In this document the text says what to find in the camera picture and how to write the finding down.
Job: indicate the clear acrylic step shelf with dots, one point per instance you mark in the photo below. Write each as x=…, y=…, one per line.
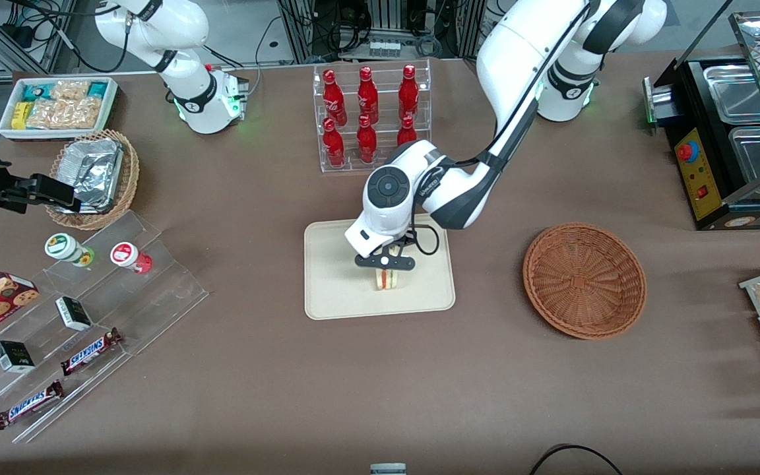
x=149, y=297

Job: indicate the triangular sandwich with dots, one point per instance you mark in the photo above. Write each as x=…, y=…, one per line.
x=388, y=280

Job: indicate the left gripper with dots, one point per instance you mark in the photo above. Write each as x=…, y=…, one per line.
x=403, y=241

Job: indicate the yellow snack pack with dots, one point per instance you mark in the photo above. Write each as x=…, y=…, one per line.
x=20, y=115

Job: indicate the clear acrylic bottle rack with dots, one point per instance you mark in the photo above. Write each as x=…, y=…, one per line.
x=386, y=105

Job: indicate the white rectangular snack bin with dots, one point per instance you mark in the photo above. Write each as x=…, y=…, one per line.
x=4, y=128

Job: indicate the light wicker basket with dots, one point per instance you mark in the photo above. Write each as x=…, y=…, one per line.
x=130, y=178

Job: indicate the snickers chocolate bar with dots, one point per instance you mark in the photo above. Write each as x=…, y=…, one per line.
x=27, y=404
x=90, y=351

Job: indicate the green lid cup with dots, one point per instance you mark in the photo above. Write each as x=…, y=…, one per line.
x=63, y=247

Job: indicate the teal snack pack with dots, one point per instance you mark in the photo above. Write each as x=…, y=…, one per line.
x=35, y=90
x=97, y=89

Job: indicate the small black carton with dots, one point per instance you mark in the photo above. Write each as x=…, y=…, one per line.
x=73, y=313
x=14, y=356

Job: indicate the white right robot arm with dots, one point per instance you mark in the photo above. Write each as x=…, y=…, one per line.
x=185, y=26

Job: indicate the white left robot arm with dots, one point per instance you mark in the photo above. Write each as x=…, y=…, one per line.
x=525, y=39

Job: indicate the black food warmer appliance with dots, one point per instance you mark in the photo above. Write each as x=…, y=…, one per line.
x=716, y=191

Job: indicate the red lid cup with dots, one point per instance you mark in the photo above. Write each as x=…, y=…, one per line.
x=126, y=254

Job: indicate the aluminium foil container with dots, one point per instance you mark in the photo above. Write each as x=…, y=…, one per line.
x=93, y=168

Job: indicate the small grey device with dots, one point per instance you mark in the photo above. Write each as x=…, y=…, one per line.
x=388, y=469

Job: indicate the beige rectangular plastic tray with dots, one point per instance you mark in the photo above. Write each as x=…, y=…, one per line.
x=334, y=277

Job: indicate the red cola bottle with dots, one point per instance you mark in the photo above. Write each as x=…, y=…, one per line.
x=367, y=97
x=334, y=99
x=367, y=144
x=406, y=132
x=334, y=146
x=408, y=92

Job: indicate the round brown wicker basket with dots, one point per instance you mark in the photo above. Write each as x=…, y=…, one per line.
x=584, y=280

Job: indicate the clear bag of crackers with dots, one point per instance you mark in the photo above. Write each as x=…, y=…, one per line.
x=63, y=113

